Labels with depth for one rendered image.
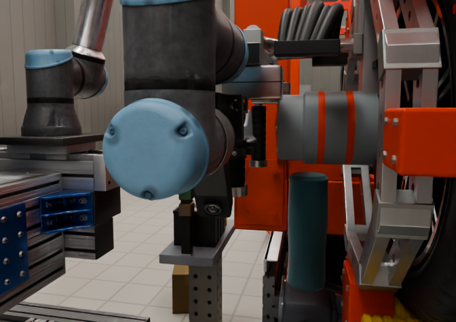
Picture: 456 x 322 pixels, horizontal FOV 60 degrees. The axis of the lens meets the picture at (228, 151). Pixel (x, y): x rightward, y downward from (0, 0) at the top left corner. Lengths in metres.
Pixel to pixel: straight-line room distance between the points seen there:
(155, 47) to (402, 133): 0.26
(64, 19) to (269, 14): 4.97
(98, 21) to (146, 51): 0.95
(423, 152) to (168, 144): 0.27
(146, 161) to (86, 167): 0.77
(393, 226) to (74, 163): 0.78
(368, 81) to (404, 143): 0.35
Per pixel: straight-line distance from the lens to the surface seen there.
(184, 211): 1.19
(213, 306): 1.50
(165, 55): 0.30
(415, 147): 0.44
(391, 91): 0.53
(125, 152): 0.29
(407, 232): 0.56
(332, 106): 0.73
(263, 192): 1.19
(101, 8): 1.25
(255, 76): 0.60
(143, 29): 0.31
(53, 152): 1.10
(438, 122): 0.44
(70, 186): 1.08
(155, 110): 0.28
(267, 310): 1.43
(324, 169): 1.20
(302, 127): 0.72
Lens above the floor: 0.88
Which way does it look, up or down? 6 degrees down
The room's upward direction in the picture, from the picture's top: straight up
